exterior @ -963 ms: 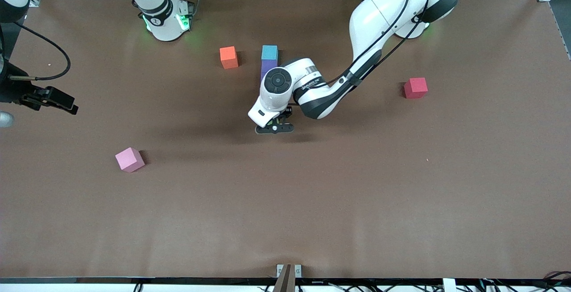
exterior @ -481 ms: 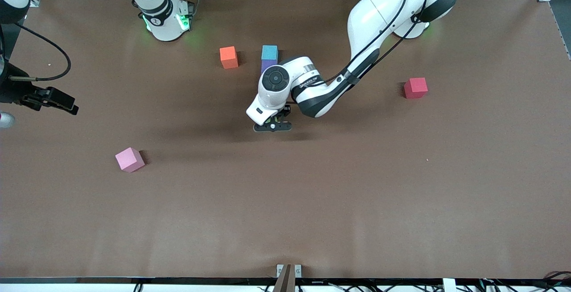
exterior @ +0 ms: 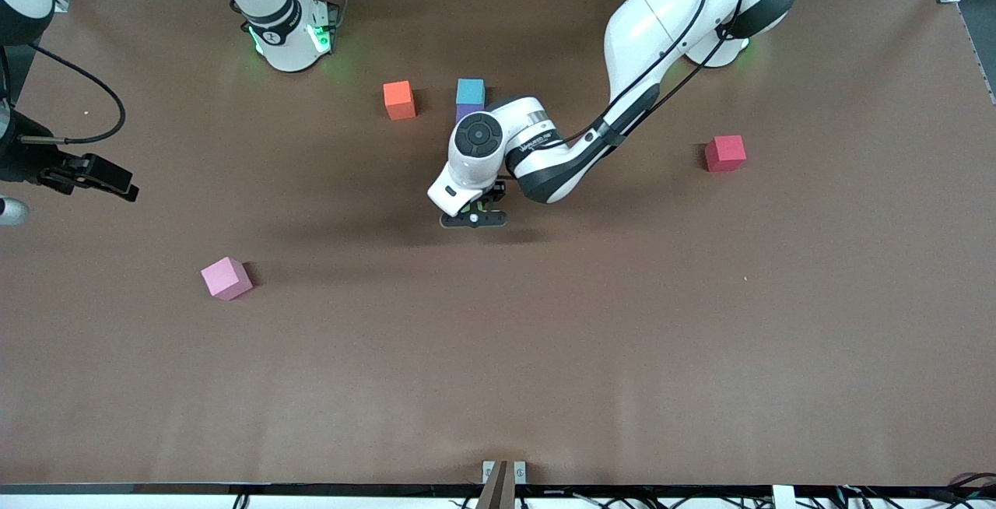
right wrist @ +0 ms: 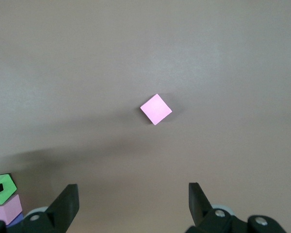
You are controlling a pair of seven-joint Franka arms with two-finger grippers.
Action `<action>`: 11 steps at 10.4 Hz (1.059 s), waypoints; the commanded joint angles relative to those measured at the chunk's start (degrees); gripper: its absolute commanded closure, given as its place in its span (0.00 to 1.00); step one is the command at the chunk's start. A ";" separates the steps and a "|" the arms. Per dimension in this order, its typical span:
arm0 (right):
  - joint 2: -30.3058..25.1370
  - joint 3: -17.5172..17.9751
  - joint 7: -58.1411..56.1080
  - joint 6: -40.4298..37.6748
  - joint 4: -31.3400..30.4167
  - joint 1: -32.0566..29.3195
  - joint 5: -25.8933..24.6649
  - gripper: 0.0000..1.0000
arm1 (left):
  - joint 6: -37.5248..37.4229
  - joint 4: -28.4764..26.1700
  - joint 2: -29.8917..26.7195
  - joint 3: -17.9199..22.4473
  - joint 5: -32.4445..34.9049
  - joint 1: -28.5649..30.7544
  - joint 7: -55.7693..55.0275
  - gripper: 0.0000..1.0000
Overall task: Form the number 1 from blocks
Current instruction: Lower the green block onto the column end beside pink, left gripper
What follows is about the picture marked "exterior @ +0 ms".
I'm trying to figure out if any black cable bundle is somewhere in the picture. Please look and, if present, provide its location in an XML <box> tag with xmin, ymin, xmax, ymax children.
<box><xmin>836</xmin><ymin>472</ymin><xmax>996</xmax><ymax>509</ymax></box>

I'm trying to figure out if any red foam block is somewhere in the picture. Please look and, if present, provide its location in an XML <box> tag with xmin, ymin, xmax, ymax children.
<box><xmin>704</xmin><ymin>135</ymin><xmax>748</xmax><ymax>173</ymax></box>

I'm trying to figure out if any orange foam block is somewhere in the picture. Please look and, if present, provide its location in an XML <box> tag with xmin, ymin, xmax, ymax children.
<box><xmin>383</xmin><ymin>80</ymin><xmax>417</xmax><ymax>121</ymax></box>

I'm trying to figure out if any pink foam block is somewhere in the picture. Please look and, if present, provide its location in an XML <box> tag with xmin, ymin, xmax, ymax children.
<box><xmin>200</xmin><ymin>256</ymin><xmax>254</xmax><ymax>302</ymax></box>

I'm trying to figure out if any metal mounting bracket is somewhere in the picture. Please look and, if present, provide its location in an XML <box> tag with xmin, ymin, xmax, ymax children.
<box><xmin>482</xmin><ymin>460</ymin><xmax>527</xmax><ymax>485</ymax></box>

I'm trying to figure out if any brown camera post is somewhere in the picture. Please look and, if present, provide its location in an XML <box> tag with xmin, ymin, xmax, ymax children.
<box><xmin>475</xmin><ymin>460</ymin><xmax>518</xmax><ymax>509</ymax></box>

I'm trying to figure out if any large table cover sheet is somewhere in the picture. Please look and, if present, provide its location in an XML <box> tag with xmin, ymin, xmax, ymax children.
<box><xmin>0</xmin><ymin>0</ymin><xmax>996</xmax><ymax>488</ymax></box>

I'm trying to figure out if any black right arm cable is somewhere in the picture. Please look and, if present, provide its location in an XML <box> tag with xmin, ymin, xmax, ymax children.
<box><xmin>0</xmin><ymin>42</ymin><xmax>127</xmax><ymax>144</ymax></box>

